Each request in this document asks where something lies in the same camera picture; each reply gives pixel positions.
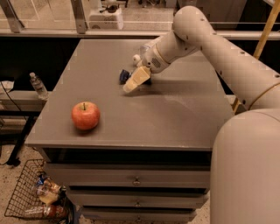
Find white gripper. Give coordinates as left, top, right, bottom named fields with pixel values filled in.
left=122, top=45, right=170, bottom=93

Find blue rxbar blueberry wrapper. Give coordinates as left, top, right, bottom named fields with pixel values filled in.
left=119, top=69, right=151, bottom=85

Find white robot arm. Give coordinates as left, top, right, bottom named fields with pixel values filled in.
left=123, top=6, right=280, bottom=224

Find red apple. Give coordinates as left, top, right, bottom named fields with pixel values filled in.
left=71, top=101, right=101, bottom=130

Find clear plastic water bottle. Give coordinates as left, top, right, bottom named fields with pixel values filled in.
left=132, top=38, right=160, bottom=66

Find grey drawer cabinet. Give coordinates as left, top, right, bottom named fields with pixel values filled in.
left=26, top=39, right=233, bottom=224

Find small water bottle on shelf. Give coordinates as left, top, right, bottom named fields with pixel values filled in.
left=30, top=73, right=48, bottom=101

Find grey side shelf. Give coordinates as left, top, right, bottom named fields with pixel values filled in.
left=0, top=91, right=46, bottom=111

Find metal railing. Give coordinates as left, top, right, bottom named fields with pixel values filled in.
left=0, top=0, right=280, bottom=41

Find snack bags in basket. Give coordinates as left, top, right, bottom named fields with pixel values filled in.
left=34, top=174, right=63, bottom=205

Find plastic bottle in basket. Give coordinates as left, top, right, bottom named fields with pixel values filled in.
left=24, top=205, right=68, bottom=219

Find black wire basket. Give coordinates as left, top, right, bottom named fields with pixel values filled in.
left=4, top=158, right=74, bottom=221

